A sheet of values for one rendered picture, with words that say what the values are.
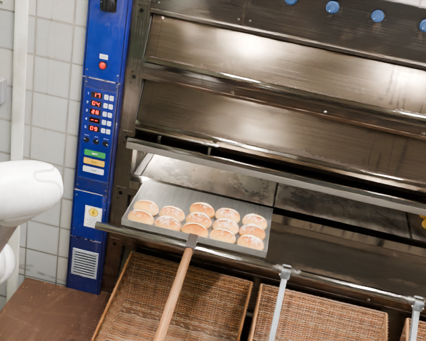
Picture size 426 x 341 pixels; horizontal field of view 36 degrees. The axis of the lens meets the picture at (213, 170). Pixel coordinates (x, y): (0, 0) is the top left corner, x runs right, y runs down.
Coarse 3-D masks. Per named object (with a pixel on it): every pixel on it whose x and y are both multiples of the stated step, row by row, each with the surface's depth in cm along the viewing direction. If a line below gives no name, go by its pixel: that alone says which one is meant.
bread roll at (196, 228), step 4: (188, 224) 241; (192, 224) 241; (196, 224) 241; (200, 224) 242; (184, 228) 242; (188, 228) 241; (192, 228) 240; (196, 228) 240; (200, 228) 240; (204, 228) 241; (188, 232) 241; (192, 232) 240; (196, 232) 240; (200, 232) 240; (204, 232) 241; (204, 236) 241
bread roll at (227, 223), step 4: (216, 220) 248; (220, 220) 247; (224, 220) 247; (228, 220) 247; (232, 220) 248; (216, 224) 247; (220, 224) 246; (224, 224) 246; (228, 224) 246; (232, 224) 246; (236, 224) 247; (228, 228) 246; (232, 228) 246; (236, 228) 247; (236, 232) 247
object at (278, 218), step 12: (132, 180) 274; (144, 180) 276; (156, 180) 277; (204, 192) 275; (264, 204) 274; (276, 216) 269; (288, 216) 268; (300, 216) 270; (312, 216) 272; (312, 228) 268; (324, 228) 267; (336, 228) 266; (348, 228) 268; (360, 228) 269; (360, 240) 267; (372, 240) 266; (384, 240) 265; (396, 240) 265; (408, 240) 267; (408, 252) 265; (420, 252) 264
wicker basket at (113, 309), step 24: (144, 264) 285; (168, 264) 283; (120, 288) 279; (168, 288) 285; (192, 288) 284; (120, 312) 289; (192, 312) 285; (216, 312) 284; (240, 312) 283; (96, 336) 254; (120, 336) 274; (144, 336) 277; (168, 336) 279; (192, 336) 282; (216, 336) 285; (240, 336) 258
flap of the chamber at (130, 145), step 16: (128, 144) 250; (176, 144) 261; (192, 144) 266; (192, 160) 248; (208, 160) 248; (240, 160) 256; (256, 160) 261; (256, 176) 246; (272, 176) 245; (320, 176) 257; (336, 192) 244; (384, 192) 253; (400, 192) 257; (400, 208) 242; (416, 208) 241
